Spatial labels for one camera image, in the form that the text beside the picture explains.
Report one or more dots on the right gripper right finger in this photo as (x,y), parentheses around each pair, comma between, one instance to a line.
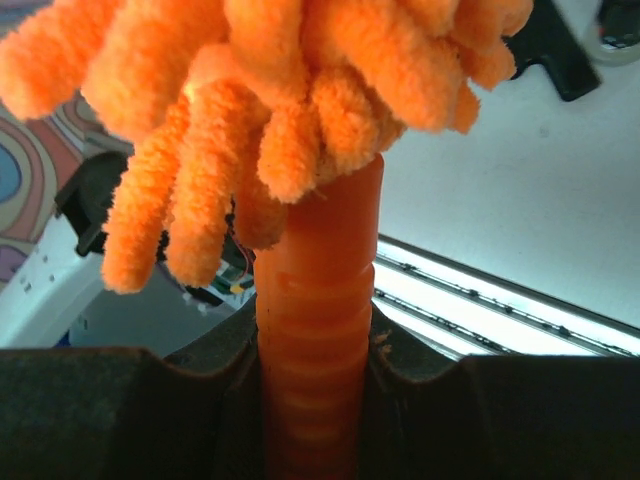
(426,416)

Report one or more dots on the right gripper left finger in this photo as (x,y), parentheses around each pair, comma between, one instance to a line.
(125,413)

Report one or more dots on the orange microfiber duster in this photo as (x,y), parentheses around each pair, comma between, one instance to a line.
(268,119)

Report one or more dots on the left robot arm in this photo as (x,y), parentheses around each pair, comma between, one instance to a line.
(58,292)

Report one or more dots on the black T-shaped plastic part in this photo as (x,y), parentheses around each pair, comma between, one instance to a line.
(547,40)

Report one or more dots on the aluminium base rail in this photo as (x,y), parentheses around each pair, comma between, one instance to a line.
(459,310)

